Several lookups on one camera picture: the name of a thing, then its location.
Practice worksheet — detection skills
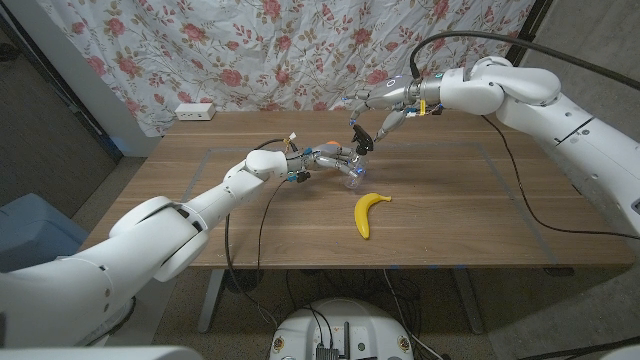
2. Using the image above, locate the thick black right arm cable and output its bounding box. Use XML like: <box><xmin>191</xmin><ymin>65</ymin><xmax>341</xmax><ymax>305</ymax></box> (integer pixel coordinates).
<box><xmin>408</xmin><ymin>30</ymin><xmax>640</xmax><ymax>91</ymax></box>

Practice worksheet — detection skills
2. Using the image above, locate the white table leg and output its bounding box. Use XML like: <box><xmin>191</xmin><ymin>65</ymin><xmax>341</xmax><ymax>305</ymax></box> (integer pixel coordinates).
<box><xmin>197</xmin><ymin>268</ymin><xmax>226</xmax><ymax>335</ymax></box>

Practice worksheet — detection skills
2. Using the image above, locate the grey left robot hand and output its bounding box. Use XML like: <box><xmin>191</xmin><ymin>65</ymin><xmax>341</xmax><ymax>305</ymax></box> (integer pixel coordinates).
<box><xmin>298</xmin><ymin>141</ymin><xmax>365</xmax><ymax>177</ymax></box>

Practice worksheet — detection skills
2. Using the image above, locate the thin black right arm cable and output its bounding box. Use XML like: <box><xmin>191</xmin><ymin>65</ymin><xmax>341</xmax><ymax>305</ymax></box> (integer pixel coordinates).
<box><xmin>482</xmin><ymin>114</ymin><xmax>640</xmax><ymax>240</ymax></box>

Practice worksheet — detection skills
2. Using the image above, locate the grey table leg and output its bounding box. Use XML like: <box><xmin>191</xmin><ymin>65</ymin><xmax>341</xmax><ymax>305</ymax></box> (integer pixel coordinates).
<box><xmin>452</xmin><ymin>268</ymin><xmax>486</xmax><ymax>335</ymax></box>

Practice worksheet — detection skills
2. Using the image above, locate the black backdrop stand pole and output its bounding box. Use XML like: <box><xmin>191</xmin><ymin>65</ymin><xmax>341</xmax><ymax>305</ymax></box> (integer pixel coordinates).
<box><xmin>504</xmin><ymin>0</ymin><xmax>554</xmax><ymax>64</ymax></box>

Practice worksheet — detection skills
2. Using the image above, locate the floral backdrop cloth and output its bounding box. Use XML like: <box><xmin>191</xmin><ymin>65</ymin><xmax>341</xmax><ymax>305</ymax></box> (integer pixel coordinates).
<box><xmin>37</xmin><ymin>0</ymin><xmax>536</xmax><ymax>137</ymax></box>

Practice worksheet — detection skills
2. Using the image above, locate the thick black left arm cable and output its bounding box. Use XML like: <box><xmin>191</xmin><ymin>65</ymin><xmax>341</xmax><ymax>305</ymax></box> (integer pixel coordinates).
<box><xmin>223</xmin><ymin>138</ymin><xmax>299</xmax><ymax>326</ymax></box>

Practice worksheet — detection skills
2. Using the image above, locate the blue bin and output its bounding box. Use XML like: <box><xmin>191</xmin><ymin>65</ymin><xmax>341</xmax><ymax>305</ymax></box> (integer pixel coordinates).
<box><xmin>0</xmin><ymin>193</ymin><xmax>90</xmax><ymax>274</ymax></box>

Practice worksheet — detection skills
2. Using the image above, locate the black slanted bar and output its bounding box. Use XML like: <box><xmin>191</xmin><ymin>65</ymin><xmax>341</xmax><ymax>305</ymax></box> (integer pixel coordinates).
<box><xmin>0</xmin><ymin>14</ymin><xmax>124</xmax><ymax>164</ymax></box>

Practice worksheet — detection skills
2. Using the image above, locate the clear spray bottle black nozzle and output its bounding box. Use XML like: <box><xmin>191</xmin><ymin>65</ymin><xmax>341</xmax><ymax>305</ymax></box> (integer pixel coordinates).
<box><xmin>342</xmin><ymin>123</ymin><xmax>375</xmax><ymax>190</ymax></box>

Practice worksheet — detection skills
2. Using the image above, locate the black round table foot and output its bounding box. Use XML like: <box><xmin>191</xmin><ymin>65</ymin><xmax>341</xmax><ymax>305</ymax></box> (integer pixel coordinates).
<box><xmin>222</xmin><ymin>268</ymin><xmax>265</xmax><ymax>295</ymax></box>

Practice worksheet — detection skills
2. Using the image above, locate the white slanted panel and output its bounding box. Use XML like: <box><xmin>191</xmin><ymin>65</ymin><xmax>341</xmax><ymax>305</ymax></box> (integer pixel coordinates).
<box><xmin>4</xmin><ymin>0</ymin><xmax>161</xmax><ymax>158</ymax></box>

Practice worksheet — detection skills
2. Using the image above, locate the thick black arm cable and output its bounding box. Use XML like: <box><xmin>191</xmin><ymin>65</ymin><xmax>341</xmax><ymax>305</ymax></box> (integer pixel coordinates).
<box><xmin>223</xmin><ymin>138</ymin><xmax>299</xmax><ymax>326</ymax></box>
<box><xmin>408</xmin><ymin>30</ymin><xmax>640</xmax><ymax>91</ymax></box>

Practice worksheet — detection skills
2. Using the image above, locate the white power strip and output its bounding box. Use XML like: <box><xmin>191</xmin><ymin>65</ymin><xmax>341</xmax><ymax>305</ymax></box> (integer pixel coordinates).
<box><xmin>174</xmin><ymin>102</ymin><xmax>217</xmax><ymax>122</ymax></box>

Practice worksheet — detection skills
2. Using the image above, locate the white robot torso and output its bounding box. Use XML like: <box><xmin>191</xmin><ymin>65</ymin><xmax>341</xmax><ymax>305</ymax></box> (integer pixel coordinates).
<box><xmin>269</xmin><ymin>298</ymin><xmax>415</xmax><ymax>360</ymax></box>

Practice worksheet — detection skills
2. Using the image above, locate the white floor cable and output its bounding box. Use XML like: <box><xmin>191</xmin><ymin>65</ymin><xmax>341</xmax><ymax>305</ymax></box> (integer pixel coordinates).
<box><xmin>382</xmin><ymin>268</ymin><xmax>444</xmax><ymax>360</ymax></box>

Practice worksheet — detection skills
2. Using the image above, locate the yellow toy banana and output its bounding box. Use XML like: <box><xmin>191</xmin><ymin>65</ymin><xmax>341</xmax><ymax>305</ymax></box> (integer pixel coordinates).
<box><xmin>353</xmin><ymin>192</ymin><xmax>393</xmax><ymax>241</ymax></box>

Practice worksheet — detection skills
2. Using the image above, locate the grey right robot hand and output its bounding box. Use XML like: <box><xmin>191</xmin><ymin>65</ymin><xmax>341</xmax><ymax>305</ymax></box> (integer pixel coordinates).
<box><xmin>347</xmin><ymin>74</ymin><xmax>422</xmax><ymax>144</ymax></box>

